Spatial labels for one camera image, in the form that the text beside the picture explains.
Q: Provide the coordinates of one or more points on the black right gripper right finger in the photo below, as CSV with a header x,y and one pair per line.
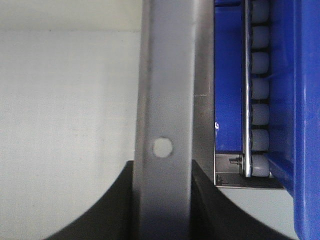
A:
x,y
215,217

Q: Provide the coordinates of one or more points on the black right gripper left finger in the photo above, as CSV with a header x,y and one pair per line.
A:
x,y
112,217

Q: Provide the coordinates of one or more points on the white plastic tote bin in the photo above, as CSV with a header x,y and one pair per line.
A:
x,y
86,86

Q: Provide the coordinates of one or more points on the right side blue bin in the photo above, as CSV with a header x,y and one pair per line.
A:
x,y
294,103

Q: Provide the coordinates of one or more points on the blue bin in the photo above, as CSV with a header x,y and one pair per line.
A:
x,y
294,103
228,46

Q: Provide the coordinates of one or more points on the lower right blue bin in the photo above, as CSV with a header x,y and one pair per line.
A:
x,y
228,46

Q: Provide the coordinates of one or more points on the grey roller conveyor track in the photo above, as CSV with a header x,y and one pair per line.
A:
x,y
256,89

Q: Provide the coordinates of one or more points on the steel shelf frame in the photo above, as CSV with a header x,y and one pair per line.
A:
x,y
225,169

